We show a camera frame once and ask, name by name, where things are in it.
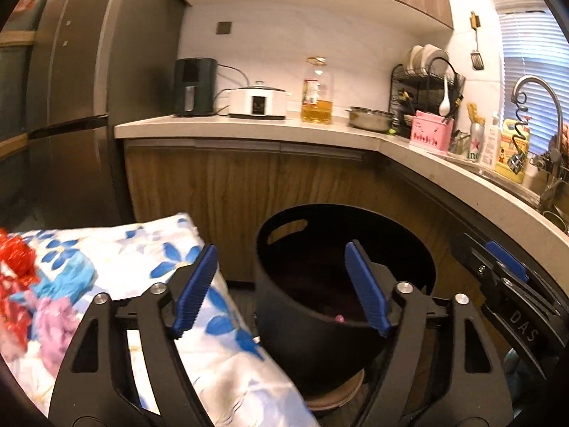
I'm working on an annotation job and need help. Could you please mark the pink utensil holder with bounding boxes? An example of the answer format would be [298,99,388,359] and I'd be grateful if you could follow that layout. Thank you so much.
[410,111,454,155]

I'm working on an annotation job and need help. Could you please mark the chrome kitchen faucet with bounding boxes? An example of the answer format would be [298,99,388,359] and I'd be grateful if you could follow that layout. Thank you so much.
[510,74,568,233]

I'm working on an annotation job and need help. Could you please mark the floral blue white tablecloth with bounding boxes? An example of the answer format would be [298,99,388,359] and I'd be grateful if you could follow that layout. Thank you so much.
[1,213,315,426]

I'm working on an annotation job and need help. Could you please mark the steel sink basin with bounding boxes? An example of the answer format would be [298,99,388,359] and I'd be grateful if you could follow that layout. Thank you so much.
[452,154,569,232]

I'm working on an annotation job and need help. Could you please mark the wooden glass door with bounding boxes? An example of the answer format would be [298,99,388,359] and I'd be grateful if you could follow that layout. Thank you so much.
[1,0,44,228]

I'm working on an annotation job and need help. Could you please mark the white plastic bottle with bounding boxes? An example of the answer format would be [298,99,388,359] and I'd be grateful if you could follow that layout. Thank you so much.
[479,114,501,171]

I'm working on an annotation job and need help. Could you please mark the yellow detergent bottle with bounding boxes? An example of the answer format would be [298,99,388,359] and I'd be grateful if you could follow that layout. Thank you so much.
[495,118,531,184]

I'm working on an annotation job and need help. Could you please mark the wooden lower cabinets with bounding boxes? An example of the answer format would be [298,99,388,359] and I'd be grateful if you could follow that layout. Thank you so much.
[124,139,483,306]

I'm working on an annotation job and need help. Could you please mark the green beer can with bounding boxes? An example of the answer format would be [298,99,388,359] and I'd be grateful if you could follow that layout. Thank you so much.
[467,121,485,162]

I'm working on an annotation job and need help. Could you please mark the red clear snack wrapper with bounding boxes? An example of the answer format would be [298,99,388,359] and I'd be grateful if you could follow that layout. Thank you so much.
[1,275,36,363]

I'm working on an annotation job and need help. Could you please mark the cooking oil bottle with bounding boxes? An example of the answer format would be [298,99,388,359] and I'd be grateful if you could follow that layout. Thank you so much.
[301,57,334,125]

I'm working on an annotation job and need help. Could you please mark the window blinds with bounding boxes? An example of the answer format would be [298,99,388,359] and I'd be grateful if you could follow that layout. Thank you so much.
[479,0,569,156]

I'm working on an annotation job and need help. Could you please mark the hanging metal spatula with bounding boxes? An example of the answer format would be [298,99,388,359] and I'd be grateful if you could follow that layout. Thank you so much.
[470,12,484,72]

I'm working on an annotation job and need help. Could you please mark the dark steel refrigerator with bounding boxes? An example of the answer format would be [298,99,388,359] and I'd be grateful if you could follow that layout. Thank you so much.
[26,0,184,228]

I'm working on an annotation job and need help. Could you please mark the black round trash bin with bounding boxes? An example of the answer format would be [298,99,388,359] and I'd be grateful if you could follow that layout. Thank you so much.
[255,204,437,397]

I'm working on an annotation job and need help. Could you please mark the black dish rack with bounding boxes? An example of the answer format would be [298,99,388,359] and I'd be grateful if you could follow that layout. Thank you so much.
[388,43,466,139]

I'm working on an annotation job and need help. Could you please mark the stainless steel bowl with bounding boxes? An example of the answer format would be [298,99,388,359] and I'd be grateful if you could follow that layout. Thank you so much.
[346,106,394,133]

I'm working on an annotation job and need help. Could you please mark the black air fryer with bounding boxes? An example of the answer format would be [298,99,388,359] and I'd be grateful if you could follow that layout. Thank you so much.
[174,58,218,117]

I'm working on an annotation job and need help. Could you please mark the white slow cooker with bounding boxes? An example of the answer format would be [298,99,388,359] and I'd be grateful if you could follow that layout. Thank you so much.
[229,81,288,120]

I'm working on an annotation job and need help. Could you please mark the orange red plastic bag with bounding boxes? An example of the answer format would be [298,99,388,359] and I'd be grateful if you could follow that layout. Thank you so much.
[1,230,39,290]

